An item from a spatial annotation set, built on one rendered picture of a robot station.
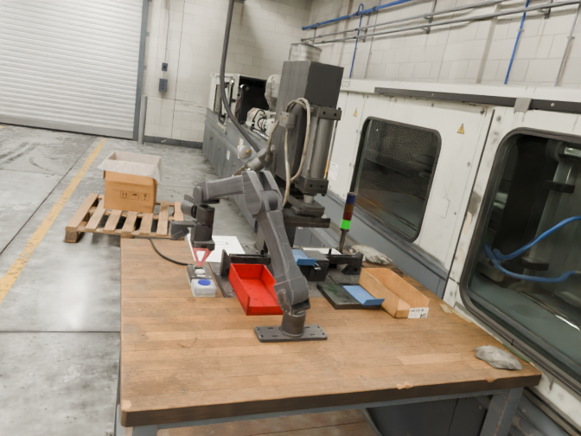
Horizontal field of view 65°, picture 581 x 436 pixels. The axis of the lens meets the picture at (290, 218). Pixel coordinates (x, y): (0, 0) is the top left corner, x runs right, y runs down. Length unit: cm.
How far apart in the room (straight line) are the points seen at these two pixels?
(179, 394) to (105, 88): 982
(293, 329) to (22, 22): 1004
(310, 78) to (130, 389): 108
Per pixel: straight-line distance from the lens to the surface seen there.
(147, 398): 103
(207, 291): 143
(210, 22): 1077
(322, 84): 161
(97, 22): 1068
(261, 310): 137
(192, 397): 104
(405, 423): 221
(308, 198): 159
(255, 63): 1089
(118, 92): 1063
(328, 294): 154
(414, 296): 164
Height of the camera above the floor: 153
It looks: 15 degrees down
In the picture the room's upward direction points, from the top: 10 degrees clockwise
